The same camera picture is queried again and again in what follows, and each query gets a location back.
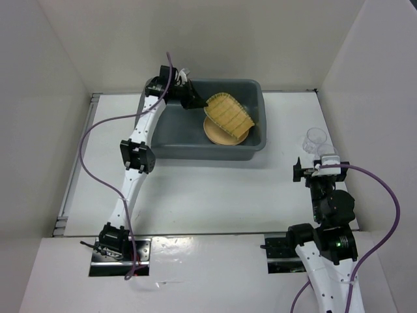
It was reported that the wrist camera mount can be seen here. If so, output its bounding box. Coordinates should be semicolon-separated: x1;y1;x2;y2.
175;68;190;86
311;153;341;177

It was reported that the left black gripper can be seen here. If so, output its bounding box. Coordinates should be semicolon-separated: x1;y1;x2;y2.
170;79;208;110

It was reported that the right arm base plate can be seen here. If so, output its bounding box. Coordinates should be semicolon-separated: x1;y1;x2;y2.
260;233;306;274

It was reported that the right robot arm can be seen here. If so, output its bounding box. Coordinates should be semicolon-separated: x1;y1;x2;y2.
285;162;365;312

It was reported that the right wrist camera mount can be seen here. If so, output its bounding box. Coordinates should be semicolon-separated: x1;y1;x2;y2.
311;153;341;177

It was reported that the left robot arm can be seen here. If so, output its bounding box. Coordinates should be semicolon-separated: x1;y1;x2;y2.
99;66;207;265

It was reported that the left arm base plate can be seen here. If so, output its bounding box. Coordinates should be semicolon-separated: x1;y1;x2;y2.
79;239;151;277

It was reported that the tan plate with bear logo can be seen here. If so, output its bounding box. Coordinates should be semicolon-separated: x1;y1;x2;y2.
203;117;250;146

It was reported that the grey plastic bin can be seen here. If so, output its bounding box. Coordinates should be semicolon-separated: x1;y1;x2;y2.
151;79;266;161

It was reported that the woven bamboo tray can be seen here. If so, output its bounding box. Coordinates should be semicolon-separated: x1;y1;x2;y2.
204;92;255;139

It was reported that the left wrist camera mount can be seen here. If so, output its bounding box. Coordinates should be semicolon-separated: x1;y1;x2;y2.
175;68;190;86

